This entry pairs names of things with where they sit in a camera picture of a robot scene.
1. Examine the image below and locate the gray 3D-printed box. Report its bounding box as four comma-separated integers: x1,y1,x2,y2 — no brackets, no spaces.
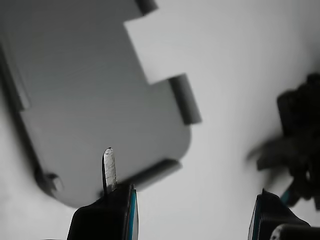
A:
0,0,203,209

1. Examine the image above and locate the black camera on stand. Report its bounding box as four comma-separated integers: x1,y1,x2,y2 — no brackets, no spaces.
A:
246,72,320,211

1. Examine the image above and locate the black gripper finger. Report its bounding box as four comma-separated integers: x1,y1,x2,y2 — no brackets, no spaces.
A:
248,187,320,240

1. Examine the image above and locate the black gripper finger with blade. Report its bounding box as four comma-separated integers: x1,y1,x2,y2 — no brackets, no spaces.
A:
66,147,140,240

